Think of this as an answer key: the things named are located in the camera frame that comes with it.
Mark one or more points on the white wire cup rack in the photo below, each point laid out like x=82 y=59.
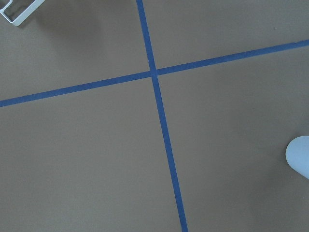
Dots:
x=17 y=11

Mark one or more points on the light blue plastic cup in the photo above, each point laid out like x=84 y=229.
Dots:
x=297 y=155

